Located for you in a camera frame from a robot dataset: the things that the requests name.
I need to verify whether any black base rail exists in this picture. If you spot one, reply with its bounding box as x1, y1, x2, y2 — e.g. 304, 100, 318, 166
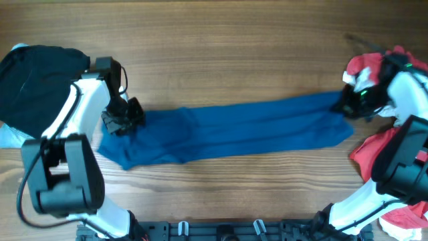
76, 219, 374, 241

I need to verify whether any black folded garment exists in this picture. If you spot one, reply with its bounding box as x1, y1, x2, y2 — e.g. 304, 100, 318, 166
1, 45, 90, 139

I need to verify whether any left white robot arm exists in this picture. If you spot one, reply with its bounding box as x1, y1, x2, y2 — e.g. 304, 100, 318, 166
16, 77, 149, 240

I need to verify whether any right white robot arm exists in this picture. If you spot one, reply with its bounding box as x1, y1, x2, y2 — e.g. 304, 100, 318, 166
309, 72, 427, 240

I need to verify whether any blue polo shirt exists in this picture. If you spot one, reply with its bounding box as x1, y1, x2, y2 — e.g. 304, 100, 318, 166
98, 92, 353, 170

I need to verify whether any light grey folded garment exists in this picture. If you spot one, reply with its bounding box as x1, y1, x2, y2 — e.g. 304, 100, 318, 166
0, 42, 36, 149

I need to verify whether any red and white jersey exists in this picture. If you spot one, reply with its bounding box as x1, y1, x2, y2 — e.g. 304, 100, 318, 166
342, 53, 427, 240

